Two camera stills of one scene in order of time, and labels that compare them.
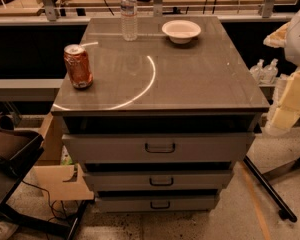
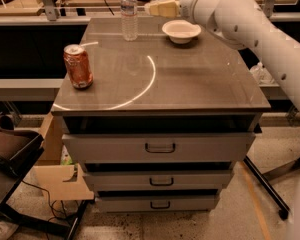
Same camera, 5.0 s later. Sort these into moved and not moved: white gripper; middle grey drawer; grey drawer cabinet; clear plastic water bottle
Moved: white gripper
Not moved: middle grey drawer; grey drawer cabinet; clear plastic water bottle
